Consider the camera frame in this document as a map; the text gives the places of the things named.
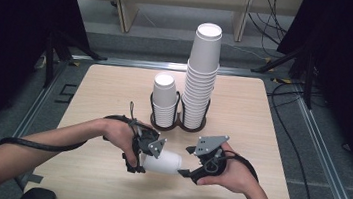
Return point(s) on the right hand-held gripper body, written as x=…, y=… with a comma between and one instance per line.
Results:
x=211, y=157

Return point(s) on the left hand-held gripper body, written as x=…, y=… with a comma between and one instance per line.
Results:
x=148, y=140

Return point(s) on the single white paper cup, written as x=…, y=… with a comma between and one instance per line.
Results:
x=164, y=162

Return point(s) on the black double cup holder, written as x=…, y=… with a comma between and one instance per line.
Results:
x=178, y=126

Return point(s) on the tall stack of white cups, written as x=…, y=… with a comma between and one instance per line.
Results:
x=202, y=72

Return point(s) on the person's left hand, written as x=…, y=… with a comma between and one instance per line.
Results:
x=121, y=137

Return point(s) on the person's right hand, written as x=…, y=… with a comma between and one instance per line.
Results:
x=232, y=176

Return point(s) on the short stack of white cups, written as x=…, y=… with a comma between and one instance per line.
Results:
x=164, y=94

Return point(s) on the grey tape strip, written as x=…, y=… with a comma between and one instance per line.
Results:
x=34, y=179

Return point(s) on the dark rounded object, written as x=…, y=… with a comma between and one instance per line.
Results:
x=37, y=196

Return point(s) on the black tripod stand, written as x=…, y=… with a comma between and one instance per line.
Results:
x=52, y=55
x=308, y=74

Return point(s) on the metal floor rail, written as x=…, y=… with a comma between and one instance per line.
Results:
x=328, y=163
x=155, y=64
x=28, y=119

